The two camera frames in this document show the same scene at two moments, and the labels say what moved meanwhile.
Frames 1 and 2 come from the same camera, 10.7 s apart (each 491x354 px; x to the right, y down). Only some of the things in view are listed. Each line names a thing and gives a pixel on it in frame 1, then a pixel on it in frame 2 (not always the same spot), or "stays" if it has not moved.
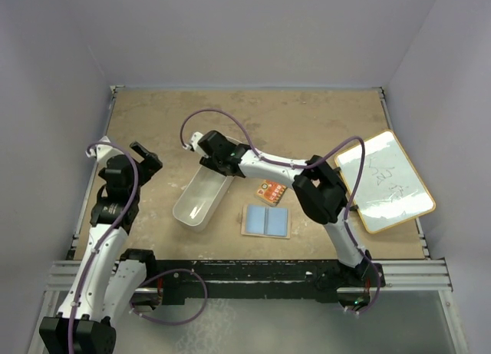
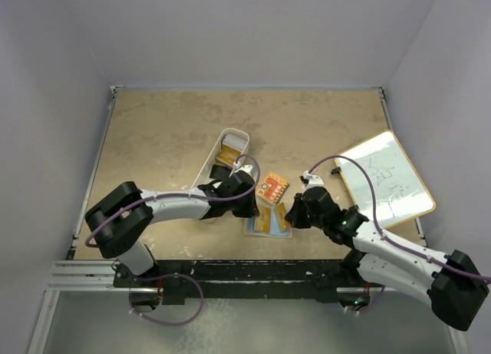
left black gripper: (148, 167) → (251, 210)
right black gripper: (211, 163) → (293, 216)
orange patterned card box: (269, 191) stays
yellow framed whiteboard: (390, 193) stays
